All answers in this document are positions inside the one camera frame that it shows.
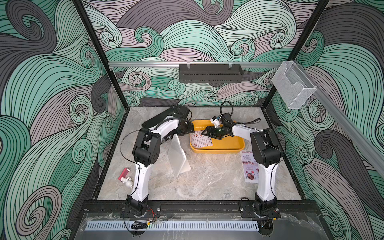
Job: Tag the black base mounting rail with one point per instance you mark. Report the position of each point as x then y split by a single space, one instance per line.
216 206

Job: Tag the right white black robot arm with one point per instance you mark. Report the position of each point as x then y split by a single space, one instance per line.
265 149

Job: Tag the aluminium wall rail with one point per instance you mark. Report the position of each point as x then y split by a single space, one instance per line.
152 64

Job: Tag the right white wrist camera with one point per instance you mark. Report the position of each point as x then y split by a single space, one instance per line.
216 121

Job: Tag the yellow plastic tray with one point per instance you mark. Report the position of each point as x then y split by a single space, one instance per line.
228 145

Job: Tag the clear mesh wall pocket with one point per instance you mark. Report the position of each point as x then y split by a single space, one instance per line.
293 84

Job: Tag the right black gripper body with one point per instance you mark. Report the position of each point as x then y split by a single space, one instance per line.
220 131

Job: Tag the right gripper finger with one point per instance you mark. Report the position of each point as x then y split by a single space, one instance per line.
209 130
211 136

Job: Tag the black wall shelf tray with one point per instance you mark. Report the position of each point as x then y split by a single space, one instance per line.
215 75

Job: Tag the pink small block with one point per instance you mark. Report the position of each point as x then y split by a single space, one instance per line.
124 175

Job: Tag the black hard case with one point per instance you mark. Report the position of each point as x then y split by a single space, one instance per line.
173 112

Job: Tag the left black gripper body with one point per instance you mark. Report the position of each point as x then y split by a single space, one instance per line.
187 129

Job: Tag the dim sum menu sheet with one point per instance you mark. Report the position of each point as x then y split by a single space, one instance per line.
200 141

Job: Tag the white slotted cable duct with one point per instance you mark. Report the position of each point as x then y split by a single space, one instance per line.
177 225

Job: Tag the red specials menu sheet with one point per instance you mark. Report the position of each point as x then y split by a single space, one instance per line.
250 167

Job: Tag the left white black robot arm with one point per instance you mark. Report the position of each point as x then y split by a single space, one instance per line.
146 152

